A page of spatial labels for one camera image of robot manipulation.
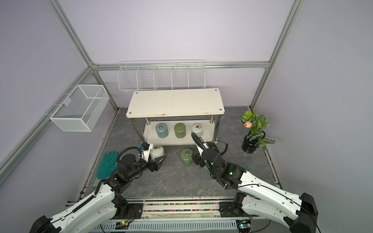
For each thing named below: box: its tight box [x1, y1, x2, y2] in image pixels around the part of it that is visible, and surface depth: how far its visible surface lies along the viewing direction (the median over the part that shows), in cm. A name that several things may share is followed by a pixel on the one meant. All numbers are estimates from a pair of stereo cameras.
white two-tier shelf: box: [126, 88, 225, 146], surface depth 81 cm
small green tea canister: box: [173, 122, 187, 139], surface depth 93 cm
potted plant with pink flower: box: [239, 110, 276, 154], surface depth 78 cm
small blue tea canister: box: [155, 122, 169, 138], surface depth 93 cm
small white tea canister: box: [191, 123, 204, 137], surface depth 92 cm
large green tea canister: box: [180, 148, 194, 167], surface depth 87 cm
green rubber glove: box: [96, 150, 119, 180], surface depth 91 cm
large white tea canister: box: [150, 145, 165, 161], surface depth 74 cm
